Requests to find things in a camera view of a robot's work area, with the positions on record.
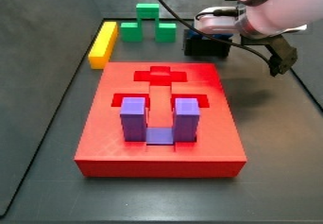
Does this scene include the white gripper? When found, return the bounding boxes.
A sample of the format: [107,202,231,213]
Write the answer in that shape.
[195,6,309,37]

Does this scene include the blue U-shaped block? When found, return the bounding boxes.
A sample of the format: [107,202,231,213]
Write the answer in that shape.
[189,29,234,40]

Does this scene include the green stepped arch block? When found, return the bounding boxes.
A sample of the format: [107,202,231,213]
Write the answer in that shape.
[121,3,177,43]

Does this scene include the yellow long bar block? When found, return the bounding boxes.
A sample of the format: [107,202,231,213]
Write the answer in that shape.
[89,22,119,69]

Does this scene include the purple U-shaped block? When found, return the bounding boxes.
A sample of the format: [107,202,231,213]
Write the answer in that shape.
[121,97,201,146]

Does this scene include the red slotted base block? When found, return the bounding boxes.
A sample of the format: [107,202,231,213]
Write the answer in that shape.
[75,62,247,178]

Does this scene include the black angle bracket fixture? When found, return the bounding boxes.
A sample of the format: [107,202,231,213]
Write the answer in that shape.
[183,29,231,58]

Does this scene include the black cable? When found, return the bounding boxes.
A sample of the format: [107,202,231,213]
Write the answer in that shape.
[143,0,273,66]

